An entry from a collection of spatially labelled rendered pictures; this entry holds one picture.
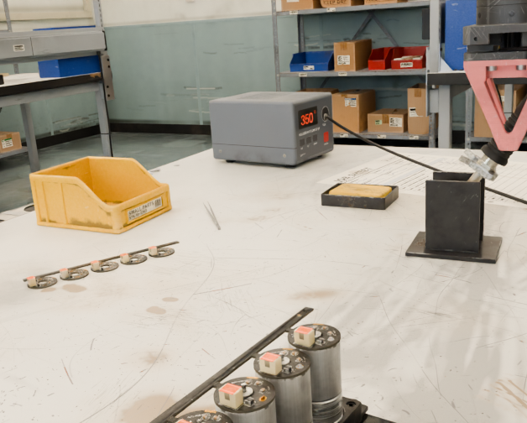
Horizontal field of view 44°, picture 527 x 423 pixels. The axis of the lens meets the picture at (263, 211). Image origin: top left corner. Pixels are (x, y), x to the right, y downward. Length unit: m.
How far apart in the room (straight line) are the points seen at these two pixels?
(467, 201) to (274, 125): 0.42
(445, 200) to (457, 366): 0.20
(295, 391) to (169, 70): 5.91
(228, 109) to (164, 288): 0.48
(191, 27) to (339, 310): 5.55
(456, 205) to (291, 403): 0.33
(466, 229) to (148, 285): 0.27
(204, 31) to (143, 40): 0.68
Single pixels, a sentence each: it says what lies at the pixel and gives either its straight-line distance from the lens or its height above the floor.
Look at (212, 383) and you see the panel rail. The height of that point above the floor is 0.81.
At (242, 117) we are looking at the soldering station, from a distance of 0.97.
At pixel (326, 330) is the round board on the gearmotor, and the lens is 0.32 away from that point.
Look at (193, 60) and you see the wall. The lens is 6.00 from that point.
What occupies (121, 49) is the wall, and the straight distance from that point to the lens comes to 6.50.
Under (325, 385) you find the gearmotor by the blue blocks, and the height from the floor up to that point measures 0.79.
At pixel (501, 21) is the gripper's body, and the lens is 0.54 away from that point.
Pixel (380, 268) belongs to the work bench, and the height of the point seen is 0.75.
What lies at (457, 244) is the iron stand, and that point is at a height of 0.76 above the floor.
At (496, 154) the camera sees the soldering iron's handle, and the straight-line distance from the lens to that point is 0.57.
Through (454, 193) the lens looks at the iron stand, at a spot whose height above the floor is 0.81.
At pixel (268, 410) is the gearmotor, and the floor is 0.81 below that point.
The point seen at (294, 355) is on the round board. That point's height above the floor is 0.81.
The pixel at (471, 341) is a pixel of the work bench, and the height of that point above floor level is 0.75.
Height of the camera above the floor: 0.95
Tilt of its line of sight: 16 degrees down
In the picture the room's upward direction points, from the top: 4 degrees counter-clockwise
